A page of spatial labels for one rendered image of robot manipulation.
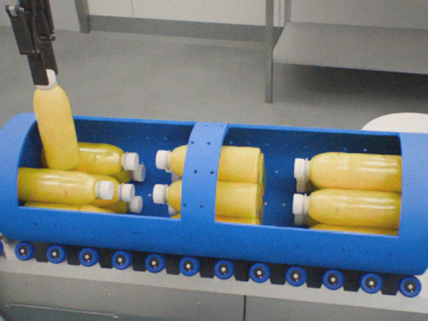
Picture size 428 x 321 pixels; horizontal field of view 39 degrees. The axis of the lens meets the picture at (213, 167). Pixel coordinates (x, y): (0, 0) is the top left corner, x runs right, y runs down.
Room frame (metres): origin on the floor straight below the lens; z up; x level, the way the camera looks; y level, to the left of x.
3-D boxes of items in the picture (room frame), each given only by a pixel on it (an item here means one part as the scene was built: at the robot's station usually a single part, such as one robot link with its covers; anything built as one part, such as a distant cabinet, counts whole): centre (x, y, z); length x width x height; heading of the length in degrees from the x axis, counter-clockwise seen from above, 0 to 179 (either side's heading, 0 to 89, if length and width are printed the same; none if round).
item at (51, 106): (1.10, 0.32, 1.24); 0.07 x 0.07 x 0.20
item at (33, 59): (1.06, 0.33, 1.40); 0.03 x 0.01 x 0.05; 168
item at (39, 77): (1.08, 0.32, 1.37); 0.03 x 0.01 x 0.07; 78
